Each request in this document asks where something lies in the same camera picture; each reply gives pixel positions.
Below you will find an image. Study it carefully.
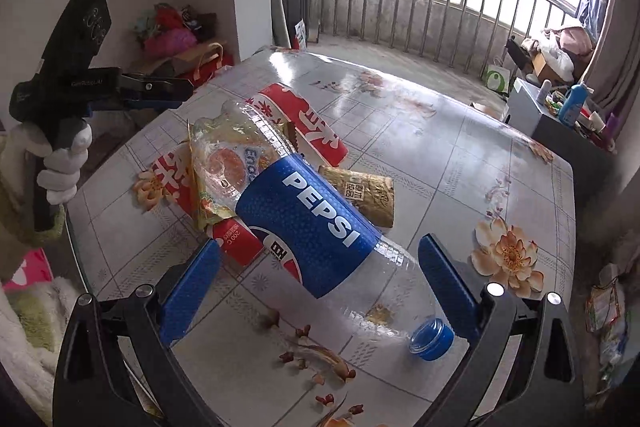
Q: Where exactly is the open cardboard box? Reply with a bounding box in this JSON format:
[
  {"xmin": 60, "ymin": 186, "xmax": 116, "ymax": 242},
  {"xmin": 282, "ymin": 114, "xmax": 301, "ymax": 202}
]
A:
[{"xmin": 530, "ymin": 52, "xmax": 557, "ymax": 80}]

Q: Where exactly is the black slatted panel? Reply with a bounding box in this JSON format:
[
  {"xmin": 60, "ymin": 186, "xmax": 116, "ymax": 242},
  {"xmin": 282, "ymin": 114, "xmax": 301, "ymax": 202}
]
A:
[{"xmin": 275, "ymin": 0, "xmax": 312, "ymax": 48}]

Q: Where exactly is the purple cup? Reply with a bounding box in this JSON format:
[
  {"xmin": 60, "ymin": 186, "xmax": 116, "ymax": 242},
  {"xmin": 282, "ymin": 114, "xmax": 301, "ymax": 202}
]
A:
[{"xmin": 602, "ymin": 112, "xmax": 621, "ymax": 142}]

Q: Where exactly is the orange snack packet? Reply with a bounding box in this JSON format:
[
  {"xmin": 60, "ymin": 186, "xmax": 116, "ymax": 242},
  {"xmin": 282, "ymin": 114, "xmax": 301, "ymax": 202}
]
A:
[{"xmin": 186, "ymin": 119, "xmax": 302, "ymax": 234}]

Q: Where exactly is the person's left forearm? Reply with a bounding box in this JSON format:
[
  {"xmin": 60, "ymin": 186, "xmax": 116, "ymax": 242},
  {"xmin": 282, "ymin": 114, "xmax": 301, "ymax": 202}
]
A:
[{"xmin": 0, "ymin": 132, "xmax": 68, "ymax": 249}]

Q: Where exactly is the grey cabinet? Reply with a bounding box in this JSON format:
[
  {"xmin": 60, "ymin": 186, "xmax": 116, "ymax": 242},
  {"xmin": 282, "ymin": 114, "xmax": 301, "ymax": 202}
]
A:
[{"xmin": 507, "ymin": 77, "xmax": 617, "ymax": 229}]

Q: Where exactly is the green fluffy garment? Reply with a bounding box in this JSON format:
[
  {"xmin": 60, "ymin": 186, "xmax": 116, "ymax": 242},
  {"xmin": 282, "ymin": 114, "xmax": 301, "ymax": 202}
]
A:
[{"xmin": 0, "ymin": 277, "xmax": 82, "ymax": 410}]

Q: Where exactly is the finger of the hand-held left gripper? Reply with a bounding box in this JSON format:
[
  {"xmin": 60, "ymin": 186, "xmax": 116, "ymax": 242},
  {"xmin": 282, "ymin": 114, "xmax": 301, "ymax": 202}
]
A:
[
  {"xmin": 120, "ymin": 74, "xmax": 195, "ymax": 102},
  {"xmin": 122, "ymin": 95, "xmax": 177, "ymax": 112}
]

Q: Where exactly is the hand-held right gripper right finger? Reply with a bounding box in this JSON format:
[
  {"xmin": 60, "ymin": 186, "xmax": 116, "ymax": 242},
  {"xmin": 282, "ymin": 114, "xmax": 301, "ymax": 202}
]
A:
[{"xmin": 416, "ymin": 234, "xmax": 586, "ymax": 427}]

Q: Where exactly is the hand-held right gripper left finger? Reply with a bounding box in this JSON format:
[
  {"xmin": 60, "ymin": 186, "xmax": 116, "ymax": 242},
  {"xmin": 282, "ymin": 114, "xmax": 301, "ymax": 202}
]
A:
[{"xmin": 52, "ymin": 237, "xmax": 224, "ymax": 427}]

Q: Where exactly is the clear plastic bottle blue label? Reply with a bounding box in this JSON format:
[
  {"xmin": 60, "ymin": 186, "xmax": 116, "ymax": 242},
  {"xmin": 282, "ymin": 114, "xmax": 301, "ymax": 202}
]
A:
[{"xmin": 192, "ymin": 99, "xmax": 457, "ymax": 362}]

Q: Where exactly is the clear plastic bag pile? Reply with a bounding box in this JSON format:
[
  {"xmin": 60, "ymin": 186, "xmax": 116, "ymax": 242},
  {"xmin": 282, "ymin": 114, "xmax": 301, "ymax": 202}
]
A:
[{"xmin": 597, "ymin": 322, "xmax": 632, "ymax": 384}]

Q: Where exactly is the red white paper package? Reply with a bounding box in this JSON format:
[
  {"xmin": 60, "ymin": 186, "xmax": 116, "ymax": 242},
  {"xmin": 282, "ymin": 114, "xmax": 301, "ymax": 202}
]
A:
[
  {"xmin": 257, "ymin": 82, "xmax": 351, "ymax": 168},
  {"xmin": 150, "ymin": 144, "xmax": 267, "ymax": 268}
]

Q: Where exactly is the pink plastic bag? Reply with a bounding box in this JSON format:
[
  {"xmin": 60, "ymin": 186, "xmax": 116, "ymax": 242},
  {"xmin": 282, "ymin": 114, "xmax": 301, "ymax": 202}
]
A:
[{"xmin": 157, "ymin": 29, "xmax": 199, "ymax": 54}]

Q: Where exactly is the pink clothes pile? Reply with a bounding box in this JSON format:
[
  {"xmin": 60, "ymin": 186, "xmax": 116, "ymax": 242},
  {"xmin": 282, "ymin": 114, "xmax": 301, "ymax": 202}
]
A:
[{"xmin": 542, "ymin": 26, "xmax": 597, "ymax": 58}]

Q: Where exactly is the grey curtain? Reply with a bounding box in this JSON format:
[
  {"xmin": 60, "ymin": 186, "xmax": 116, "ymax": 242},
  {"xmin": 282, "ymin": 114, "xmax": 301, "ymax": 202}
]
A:
[{"xmin": 585, "ymin": 0, "xmax": 640, "ymax": 108}]

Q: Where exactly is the gold snack packet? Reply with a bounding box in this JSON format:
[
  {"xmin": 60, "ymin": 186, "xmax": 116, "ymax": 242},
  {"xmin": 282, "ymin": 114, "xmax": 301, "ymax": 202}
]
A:
[{"xmin": 317, "ymin": 166, "xmax": 397, "ymax": 229}]

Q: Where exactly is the red plastic bag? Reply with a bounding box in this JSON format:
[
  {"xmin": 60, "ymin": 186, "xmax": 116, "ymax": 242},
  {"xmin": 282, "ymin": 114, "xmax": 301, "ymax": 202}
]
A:
[{"xmin": 151, "ymin": 4, "xmax": 187, "ymax": 31}]

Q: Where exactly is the black chair back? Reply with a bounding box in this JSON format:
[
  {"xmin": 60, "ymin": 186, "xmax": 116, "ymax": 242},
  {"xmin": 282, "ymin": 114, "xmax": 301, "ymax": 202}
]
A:
[{"xmin": 505, "ymin": 38, "xmax": 536, "ymax": 70}]

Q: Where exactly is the person's left hand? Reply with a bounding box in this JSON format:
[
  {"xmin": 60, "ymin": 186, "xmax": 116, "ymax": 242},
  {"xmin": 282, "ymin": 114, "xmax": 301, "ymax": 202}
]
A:
[{"xmin": 10, "ymin": 123, "xmax": 94, "ymax": 206}]

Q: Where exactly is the white green paper bag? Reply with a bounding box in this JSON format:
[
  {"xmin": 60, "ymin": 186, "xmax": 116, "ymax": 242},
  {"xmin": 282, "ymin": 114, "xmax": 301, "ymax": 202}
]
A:
[{"xmin": 482, "ymin": 63, "xmax": 512, "ymax": 96}]

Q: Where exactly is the blue detergent bottle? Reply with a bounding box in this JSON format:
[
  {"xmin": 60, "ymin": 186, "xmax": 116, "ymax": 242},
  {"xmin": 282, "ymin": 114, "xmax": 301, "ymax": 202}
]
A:
[{"xmin": 557, "ymin": 83, "xmax": 589, "ymax": 126}]

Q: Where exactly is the metal balcony railing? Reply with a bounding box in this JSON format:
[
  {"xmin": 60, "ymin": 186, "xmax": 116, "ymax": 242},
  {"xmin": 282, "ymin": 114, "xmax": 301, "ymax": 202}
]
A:
[{"xmin": 310, "ymin": 0, "xmax": 587, "ymax": 78}]

